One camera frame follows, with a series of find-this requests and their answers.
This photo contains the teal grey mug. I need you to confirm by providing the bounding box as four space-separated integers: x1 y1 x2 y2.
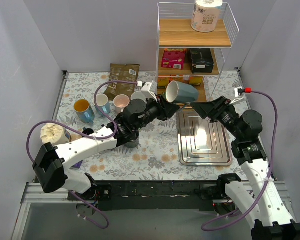
165 81 199 112

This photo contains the white blue gradient mug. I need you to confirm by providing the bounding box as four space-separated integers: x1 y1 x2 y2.
130 91 147 102

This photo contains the pink mug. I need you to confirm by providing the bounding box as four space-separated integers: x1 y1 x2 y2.
113 94 130 114

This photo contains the dark green mug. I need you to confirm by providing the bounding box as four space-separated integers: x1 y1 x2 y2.
124 135 140 149

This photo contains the light blue mug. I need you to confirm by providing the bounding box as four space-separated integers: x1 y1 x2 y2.
95 94 111 116

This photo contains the navy blue mug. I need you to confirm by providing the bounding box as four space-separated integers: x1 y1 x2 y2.
82 127 94 136

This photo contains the blue mug yellow inside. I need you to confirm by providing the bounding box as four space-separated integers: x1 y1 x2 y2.
73 99 95 124

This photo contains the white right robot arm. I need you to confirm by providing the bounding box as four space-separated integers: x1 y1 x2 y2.
191 96 300 240

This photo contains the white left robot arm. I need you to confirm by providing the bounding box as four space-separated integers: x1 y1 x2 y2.
32 95 180 200

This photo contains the yellow sponge packs row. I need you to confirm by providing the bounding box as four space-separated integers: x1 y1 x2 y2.
157 75 204 89

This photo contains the steel tray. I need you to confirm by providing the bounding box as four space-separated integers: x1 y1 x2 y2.
176 107 232 167

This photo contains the brown snack bag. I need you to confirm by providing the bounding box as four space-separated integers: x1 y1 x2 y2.
104 63 140 101

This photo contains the black box on shelf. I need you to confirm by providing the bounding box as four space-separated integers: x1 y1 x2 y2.
189 48 215 74

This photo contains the pink Mommy box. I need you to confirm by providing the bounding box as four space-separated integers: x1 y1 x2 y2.
161 48 187 70

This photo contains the purple small box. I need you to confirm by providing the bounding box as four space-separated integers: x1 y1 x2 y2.
70 160 83 169

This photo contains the toilet paper roll on shelf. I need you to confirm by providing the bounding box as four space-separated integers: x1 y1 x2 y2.
191 0 223 33

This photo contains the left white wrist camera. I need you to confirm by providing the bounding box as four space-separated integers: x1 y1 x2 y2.
137 81 158 101

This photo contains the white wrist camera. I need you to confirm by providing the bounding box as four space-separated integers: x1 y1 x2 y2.
137 81 158 101
230 87 252 105

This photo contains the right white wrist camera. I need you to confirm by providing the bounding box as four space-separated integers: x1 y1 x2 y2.
230 87 252 105

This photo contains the white wire wooden shelf rack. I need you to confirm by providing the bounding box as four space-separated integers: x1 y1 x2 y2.
156 2 240 102

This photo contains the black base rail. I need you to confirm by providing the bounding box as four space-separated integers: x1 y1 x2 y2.
68 180 235 213

